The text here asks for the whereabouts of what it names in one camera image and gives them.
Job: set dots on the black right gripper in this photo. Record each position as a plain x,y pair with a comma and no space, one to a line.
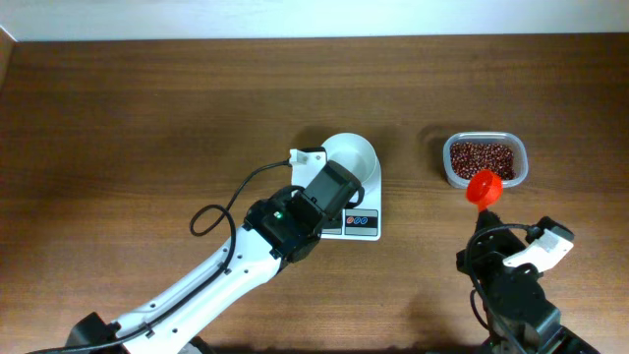
499,245

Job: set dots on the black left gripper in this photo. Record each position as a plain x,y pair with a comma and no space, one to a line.
283,199

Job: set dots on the orange plastic measuring scoop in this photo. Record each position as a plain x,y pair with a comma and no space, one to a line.
484,189

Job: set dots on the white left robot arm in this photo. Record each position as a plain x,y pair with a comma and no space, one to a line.
169,322

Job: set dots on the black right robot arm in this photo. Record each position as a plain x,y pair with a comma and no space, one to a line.
519,318

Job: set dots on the white digital kitchen scale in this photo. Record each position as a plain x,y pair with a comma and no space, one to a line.
359,223

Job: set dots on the red beans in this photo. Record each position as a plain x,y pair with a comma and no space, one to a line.
467,159

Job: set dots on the clear plastic container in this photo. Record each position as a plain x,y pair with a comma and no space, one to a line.
521,165

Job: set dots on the white round bowl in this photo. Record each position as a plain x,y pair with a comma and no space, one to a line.
357,155

